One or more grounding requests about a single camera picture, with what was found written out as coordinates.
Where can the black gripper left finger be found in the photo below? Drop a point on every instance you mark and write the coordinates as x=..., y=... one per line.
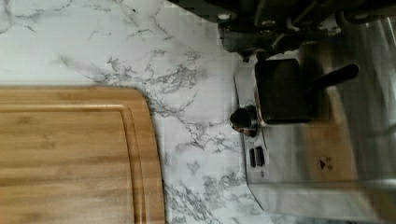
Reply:
x=280, y=92

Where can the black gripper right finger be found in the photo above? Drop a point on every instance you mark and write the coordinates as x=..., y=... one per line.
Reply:
x=335, y=77

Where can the stainless steel toaster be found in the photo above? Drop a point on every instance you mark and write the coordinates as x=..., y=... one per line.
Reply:
x=340, y=164

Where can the bamboo cutting board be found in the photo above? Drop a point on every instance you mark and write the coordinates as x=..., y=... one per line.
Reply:
x=78, y=155

